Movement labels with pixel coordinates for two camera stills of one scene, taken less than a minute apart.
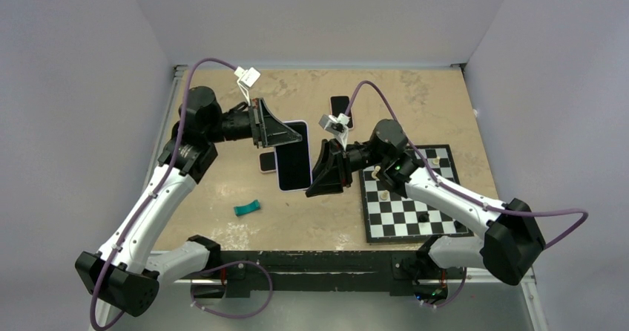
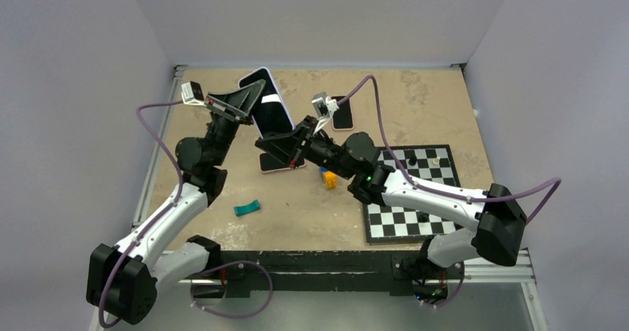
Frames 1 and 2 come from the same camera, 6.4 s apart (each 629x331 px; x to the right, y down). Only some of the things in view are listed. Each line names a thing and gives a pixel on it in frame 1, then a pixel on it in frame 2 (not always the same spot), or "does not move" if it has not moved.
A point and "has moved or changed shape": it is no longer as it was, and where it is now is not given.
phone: [267, 162] does not move
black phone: [293, 161] -> [270, 115]
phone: [339, 105] does not move
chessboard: [390, 217] does not move
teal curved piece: [244, 209] does not move
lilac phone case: [309, 160] has moved or changed shape
